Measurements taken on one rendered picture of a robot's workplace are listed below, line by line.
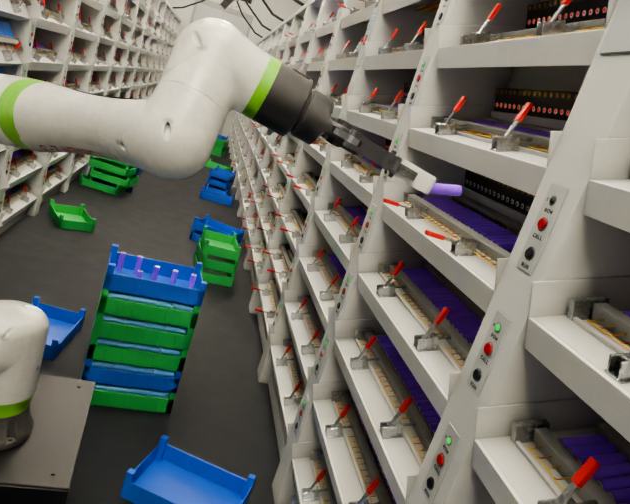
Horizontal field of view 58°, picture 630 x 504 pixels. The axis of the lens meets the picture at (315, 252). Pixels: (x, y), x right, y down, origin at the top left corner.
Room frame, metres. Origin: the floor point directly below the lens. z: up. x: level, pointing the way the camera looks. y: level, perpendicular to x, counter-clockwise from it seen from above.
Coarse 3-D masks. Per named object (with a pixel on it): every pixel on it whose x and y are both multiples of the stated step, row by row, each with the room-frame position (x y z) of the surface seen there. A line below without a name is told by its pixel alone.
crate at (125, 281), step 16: (112, 256) 1.75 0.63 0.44; (128, 256) 1.78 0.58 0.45; (112, 272) 1.58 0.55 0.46; (128, 272) 1.75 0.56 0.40; (144, 272) 1.80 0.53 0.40; (160, 272) 1.82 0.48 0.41; (192, 272) 1.86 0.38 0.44; (112, 288) 1.58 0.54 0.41; (128, 288) 1.60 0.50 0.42; (144, 288) 1.62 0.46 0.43; (160, 288) 1.63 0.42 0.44; (176, 288) 1.65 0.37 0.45; (192, 288) 1.67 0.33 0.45; (192, 304) 1.67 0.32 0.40
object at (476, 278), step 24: (384, 192) 1.40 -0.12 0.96; (408, 192) 1.40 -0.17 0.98; (384, 216) 1.39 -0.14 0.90; (408, 240) 1.21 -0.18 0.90; (432, 240) 1.08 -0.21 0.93; (432, 264) 1.07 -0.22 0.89; (456, 264) 0.96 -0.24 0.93; (480, 264) 0.94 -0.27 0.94; (504, 264) 0.82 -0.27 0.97; (480, 288) 0.86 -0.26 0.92
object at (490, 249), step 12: (420, 204) 1.30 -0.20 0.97; (432, 216) 1.23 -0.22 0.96; (444, 216) 1.17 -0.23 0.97; (444, 228) 1.13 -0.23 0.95; (456, 228) 1.10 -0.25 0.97; (468, 228) 1.08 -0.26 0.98; (480, 240) 1.00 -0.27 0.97; (480, 252) 0.97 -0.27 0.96; (492, 252) 0.95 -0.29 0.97; (504, 252) 0.93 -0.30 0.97; (492, 264) 0.91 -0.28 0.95
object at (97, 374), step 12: (84, 372) 1.58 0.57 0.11; (96, 372) 1.59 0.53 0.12; (108, 372) 1.60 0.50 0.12; (120, 372) 1.61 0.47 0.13; (132, 372) 1.63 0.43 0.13; (180, 372) 1.68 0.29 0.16; (108, 384) 1.60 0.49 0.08; (120, 384) 1.62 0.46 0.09; (132, 384) 1.63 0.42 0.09; (144, 384) 1.64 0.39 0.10; (156, 384) 1.66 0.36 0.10; (168, 384) 1.67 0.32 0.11
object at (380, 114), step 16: (352, 96) 2.08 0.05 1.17; (368, 96) 2.10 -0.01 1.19; (384, 96) 2.11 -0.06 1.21; (400, 96) 1.67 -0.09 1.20; (352, 112) 2.00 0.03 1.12; (368, 112) 1.92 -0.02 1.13; (384, 112) 1.66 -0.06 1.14; (400, 112) 1.50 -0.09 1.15; (368, 128) 1.79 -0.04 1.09; (384, 128) 1.61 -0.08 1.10
